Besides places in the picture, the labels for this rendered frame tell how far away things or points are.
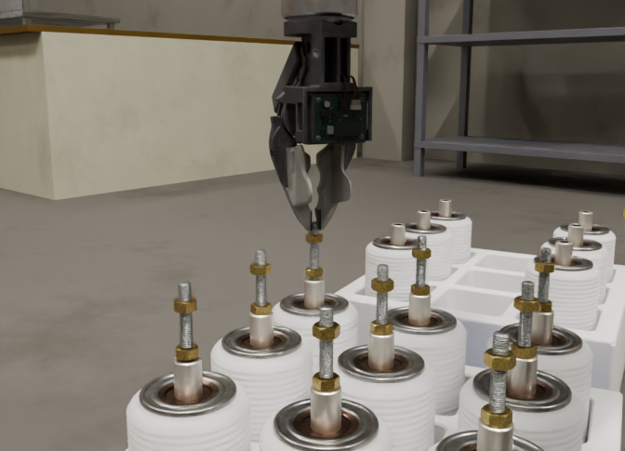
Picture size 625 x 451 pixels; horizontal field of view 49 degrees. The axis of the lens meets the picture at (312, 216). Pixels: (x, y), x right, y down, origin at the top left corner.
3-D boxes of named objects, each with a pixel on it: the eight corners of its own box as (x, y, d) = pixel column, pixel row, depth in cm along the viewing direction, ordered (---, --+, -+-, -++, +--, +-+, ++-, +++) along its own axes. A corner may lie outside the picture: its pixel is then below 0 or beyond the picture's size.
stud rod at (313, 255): (314, 287, 75) (314, 220, 74) (320, 289, 74) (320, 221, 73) (307, 289, 74) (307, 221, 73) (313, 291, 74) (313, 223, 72)
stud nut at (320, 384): (338, 380, 49) (338, 369, 49) (341, 391, 47) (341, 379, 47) (311, 381, 49) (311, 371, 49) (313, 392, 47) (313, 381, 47)
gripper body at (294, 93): (299, 151, 64) (299, 17, 62) (273, 142, 72) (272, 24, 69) (374, 148, 67) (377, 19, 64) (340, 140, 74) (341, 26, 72)
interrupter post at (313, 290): (318, 312, 73) (318, 283, 73) (299, 309, 74) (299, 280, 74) (328, 306, 75) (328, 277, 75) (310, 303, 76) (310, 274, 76)
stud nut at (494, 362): (504, 374, 41) (505, 361, 41) (479, 365, 42) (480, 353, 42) (519, 364, 43) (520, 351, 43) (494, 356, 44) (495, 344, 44)
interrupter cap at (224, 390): (256, 391, 55) (256, 382, 55) (192, 431, 49) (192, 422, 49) (185, 370, 59) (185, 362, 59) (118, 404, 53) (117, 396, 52)
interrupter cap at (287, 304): (328, 324, 70) (328, 317, 70) (266, 311, 73) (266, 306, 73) (360, 303, 76) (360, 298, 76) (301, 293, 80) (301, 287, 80)
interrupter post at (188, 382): (210, 395, 54) (209, 356, 53) (190, 407, 52) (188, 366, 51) (187, 388, 55) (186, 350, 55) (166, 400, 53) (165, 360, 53)
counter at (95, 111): (358, 157, 436) (360, 44, 422) (42, 202, 280) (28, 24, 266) (284, 151, 479) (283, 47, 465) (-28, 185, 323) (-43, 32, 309)
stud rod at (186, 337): (190, 371, 54) (186, 280, 53) (196, 375, 53) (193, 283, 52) (179, 375, 53) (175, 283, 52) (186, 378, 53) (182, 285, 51)
